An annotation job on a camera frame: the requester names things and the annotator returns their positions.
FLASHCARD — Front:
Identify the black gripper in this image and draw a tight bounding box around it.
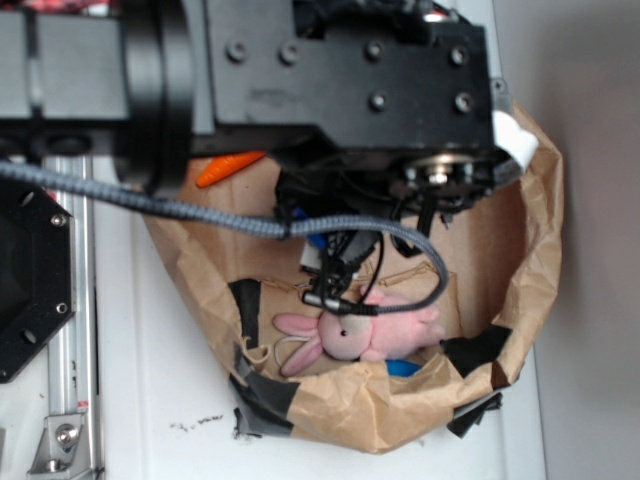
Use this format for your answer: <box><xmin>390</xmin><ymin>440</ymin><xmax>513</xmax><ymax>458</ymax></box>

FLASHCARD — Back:
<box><xmin>192</xmin><ymin>1</ymin><xmax>538</xmax><ymax>315</ymax></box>

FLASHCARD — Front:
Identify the orange toy carrot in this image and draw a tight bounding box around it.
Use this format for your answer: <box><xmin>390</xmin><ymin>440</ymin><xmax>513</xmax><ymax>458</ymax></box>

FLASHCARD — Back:
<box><xmin>195</xmin><ymin>150</ymin><xmax>266</xmax><ymax>188</ymax></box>

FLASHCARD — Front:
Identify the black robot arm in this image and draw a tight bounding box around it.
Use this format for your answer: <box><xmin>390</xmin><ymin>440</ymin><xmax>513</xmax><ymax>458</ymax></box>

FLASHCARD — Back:
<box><xmin>1</xmin><ymin>1</ymin><xmax>538</xmax><ymax>315</ymax></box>

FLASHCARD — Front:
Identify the brown paper bag bin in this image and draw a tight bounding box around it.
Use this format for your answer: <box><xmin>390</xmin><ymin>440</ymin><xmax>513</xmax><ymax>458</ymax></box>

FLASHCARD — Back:
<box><xmin>146</xmin><ymin>110</ymin><xmax>564</xmax><ymax>453</ymax></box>

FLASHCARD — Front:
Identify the pink plush bunny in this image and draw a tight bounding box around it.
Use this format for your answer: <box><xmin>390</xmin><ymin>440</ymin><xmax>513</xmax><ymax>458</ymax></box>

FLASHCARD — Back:
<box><xmin>273</xmin><ymin>306</ymin><xmax>445</xmax><ymax>377</ymax></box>

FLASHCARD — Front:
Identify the blue flat toy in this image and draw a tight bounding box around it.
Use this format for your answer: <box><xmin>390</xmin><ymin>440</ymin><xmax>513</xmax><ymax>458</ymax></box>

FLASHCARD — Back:
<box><xmin>385</xmin><ymin>360</ymin><xmax>421</xmax><ymax>378</ymax></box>

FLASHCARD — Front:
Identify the grey braided cable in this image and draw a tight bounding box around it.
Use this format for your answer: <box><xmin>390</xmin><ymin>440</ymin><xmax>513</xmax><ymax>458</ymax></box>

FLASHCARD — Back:
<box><xmin>0</xmin><ymin>160</ymin><xmax>450</xmax><ymax>317</ymax></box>

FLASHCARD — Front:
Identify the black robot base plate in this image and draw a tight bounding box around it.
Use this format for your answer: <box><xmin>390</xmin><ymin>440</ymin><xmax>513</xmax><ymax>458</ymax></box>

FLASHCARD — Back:
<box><xmin>1</xmin><ymin>180</ymin><xmax>74</xmax><ymax>384</ymax></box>

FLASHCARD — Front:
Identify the aluminium frame rail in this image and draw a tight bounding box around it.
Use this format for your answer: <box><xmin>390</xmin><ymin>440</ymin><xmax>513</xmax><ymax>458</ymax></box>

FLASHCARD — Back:
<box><xmin>41</xmin><ymin>155</ymin><xmax>105</xmax><ymax>480</ymax></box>

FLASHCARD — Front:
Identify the metal corner bracket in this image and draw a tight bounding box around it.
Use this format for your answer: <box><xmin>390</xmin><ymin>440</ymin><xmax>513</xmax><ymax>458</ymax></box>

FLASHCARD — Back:
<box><xmin>26</xmin><ymin>413</ymin><xmax>92</xmax><ymax>479</ymax></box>

